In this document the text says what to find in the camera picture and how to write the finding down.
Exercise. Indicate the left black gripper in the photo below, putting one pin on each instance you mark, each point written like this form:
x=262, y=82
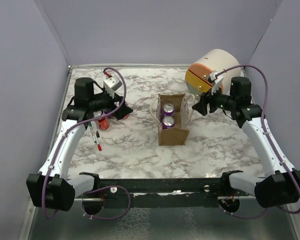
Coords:
x=122, y=109

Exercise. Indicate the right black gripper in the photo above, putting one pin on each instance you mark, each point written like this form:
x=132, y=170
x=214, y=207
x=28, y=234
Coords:
x=206, y=98

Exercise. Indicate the brown canvas tote bag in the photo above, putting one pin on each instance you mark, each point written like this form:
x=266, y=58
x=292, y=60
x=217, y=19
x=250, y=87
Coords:
x=177, y=135

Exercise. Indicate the red cola can front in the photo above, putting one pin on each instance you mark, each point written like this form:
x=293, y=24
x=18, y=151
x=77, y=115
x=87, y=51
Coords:
x=101, y=123

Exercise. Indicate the purple Fanta can front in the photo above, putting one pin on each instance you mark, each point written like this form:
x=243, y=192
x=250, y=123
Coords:
x=168, y=110

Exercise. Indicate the purple fanta can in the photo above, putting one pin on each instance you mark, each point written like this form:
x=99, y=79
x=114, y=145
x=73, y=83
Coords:
x=168, y=122
x=168, y=110

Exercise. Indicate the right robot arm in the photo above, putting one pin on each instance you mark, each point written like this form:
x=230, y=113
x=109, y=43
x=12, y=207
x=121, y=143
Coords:
x=281, y=184

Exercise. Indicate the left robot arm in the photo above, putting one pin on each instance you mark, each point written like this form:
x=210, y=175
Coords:
x=51, y=188

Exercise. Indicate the green capped marker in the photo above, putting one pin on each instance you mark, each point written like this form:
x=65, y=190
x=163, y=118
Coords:
x=92, y=133

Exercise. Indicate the red capped marker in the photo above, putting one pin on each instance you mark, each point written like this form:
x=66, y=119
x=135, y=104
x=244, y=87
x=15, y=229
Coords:
x=97, y=142

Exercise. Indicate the metal front plate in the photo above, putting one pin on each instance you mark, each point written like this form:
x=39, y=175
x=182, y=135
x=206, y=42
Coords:
x=182, y=223

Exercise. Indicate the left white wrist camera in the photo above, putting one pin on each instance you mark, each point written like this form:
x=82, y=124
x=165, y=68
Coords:
x=111, y=84

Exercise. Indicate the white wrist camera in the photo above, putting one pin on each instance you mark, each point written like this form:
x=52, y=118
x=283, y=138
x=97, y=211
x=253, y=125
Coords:
x=216, y=81
x=111, y=84

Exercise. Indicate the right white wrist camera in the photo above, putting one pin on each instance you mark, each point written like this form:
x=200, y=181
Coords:
x=216, y=81

